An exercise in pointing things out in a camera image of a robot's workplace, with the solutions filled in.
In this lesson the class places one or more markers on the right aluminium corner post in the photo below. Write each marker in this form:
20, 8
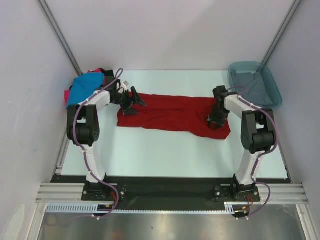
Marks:
281, 31

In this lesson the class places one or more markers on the red t shirt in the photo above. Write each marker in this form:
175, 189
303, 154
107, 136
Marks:
175, 114

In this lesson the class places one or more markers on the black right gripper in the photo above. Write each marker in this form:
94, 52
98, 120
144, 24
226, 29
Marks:
212, 118

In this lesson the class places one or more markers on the blue t shirt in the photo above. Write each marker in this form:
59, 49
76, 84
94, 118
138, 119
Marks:
83, 87

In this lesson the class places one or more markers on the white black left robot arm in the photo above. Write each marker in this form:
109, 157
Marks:
83, 127

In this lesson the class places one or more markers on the black folded t shirt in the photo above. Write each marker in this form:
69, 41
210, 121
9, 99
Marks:
107, 73

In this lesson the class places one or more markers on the left aluminium corner post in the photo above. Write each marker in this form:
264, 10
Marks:
54, 25

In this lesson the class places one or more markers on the teal plastic basket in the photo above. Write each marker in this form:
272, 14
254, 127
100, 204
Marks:
268, 79

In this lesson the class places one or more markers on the aluminium front frame rail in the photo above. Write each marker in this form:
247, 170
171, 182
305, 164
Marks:
60, 192

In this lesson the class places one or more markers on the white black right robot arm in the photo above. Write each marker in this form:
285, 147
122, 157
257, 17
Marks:
258, 137

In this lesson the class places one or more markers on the pink folded t shirt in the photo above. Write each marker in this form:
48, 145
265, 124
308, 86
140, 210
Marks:
65, 98

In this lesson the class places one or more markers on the aluminium corner post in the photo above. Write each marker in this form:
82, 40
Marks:
54, 25
281, 31

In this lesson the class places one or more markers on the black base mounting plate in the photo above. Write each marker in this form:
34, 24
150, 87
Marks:
165, 193

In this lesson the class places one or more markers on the grey slotted cable duct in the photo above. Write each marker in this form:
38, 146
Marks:
95, 208

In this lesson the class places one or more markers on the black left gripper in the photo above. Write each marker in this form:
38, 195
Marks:
125, 108

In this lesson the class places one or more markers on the grey t shirt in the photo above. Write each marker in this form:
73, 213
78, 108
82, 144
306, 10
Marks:
251, 87

